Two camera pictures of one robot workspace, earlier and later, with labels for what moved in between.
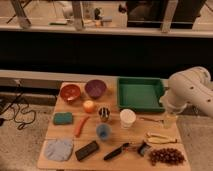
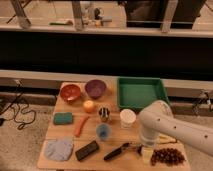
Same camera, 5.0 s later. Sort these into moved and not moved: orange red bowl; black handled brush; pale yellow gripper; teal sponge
Moved: pale yellow gripper
Not moved: black handled brush; teal sponge; orange red bowl
